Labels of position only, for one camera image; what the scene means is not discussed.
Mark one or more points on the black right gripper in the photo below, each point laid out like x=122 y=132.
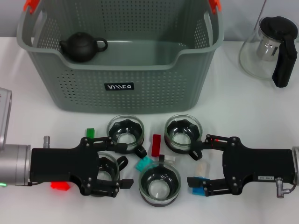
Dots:
x=257 y=163

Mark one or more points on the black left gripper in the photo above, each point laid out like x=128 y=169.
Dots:
x=53 y=163

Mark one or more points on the glass teacup with black sleeve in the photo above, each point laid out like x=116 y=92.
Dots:
x=159 y=177
x=182 y=128
x=126 y=126
x=107 y=170

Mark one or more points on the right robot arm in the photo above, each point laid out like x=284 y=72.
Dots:
x=295 y=163

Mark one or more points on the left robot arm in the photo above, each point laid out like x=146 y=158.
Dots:
x=14 y=163

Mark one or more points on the grey perforated plastic storage bin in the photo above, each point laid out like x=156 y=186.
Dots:
x=151 y=93

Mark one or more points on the translucent white toy brick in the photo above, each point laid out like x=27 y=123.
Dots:
x=202 y=170

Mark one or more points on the blue square toy brick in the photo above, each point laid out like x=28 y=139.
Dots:
x=197 y=192

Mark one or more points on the long green toy brick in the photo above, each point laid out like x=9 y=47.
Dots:
x=90 y=133

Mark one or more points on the teal flat square brick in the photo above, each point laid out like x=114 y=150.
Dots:
x=142 y=164

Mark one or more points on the large red sloped brick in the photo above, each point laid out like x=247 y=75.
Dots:
x=59 y=186

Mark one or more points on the long dark red toy brick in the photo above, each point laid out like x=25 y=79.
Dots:
x=156 y=144

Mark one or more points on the black clay teapot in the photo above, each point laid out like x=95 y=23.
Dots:
x=80 y=46

